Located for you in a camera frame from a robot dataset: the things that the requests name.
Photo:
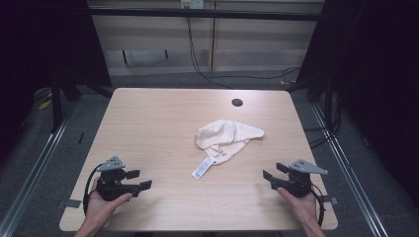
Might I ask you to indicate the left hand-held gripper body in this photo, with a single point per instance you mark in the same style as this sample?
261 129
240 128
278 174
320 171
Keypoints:
110 189

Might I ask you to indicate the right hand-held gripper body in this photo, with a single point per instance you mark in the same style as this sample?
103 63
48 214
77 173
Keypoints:
298 184

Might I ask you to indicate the cream towel with white label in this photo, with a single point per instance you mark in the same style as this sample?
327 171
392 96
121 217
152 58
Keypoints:
224 135

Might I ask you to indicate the person's right hand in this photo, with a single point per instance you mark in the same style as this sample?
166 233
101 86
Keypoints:
304 207

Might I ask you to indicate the person's left hand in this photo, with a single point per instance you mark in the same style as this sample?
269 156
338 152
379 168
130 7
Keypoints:
99 210

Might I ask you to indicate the grey tape strip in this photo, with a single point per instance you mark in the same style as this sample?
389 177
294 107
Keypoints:
330 199
69 203

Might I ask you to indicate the small black floor strip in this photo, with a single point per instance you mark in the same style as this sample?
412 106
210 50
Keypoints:
80 138

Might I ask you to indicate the black metal stand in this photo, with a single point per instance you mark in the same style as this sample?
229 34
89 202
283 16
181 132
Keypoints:
56 105

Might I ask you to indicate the yellow floor object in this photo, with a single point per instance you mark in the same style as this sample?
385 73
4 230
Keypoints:
45 104

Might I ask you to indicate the black curtain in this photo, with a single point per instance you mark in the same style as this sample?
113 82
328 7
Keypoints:
372 82
42 49

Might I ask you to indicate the black horizontal metal bar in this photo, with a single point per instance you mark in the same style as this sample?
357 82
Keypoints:
204 14

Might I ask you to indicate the metal floor rail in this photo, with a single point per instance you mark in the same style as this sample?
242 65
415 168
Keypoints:
349 171
29 184

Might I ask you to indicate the white wall power outlet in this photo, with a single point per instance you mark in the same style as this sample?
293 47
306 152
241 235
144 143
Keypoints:
192 3

